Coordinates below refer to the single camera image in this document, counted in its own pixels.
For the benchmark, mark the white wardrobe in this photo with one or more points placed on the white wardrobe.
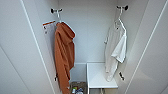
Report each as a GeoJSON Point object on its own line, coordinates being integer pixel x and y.
{"type": "Point", "coordinates": [86, 33]}

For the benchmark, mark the orange hoodie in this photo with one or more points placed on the orange hoodie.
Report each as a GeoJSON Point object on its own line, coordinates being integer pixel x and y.
{"type": "Point", "coordinates": [64, 53]}

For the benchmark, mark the white t-shirt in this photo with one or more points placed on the white t-shirt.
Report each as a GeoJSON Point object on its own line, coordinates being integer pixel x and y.
{"type": "Point", "coordinates": [113, 50]}

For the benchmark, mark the brown storage basket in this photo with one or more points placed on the brown storage basket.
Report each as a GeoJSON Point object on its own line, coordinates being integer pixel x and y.
{"type": "Point", "coordinates": [81, 85]}

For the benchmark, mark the dark door hinge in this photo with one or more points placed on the dark door hinge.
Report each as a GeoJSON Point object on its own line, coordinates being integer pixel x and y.
{"type": "Point", "coordinates": [121, 76]}
{"type": "Point", "coordinates": [55, 78]}

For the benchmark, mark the small green item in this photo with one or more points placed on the small green item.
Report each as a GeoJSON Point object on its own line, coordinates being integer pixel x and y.
{"type": "Point", "coordinates": [74, 90]}

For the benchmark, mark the black wall hook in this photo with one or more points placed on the black wall hook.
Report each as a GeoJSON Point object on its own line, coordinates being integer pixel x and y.
{"type": "Point", "coordinates": [123, 7]}
{"type": "Point", "coordinates": [54, 10]}

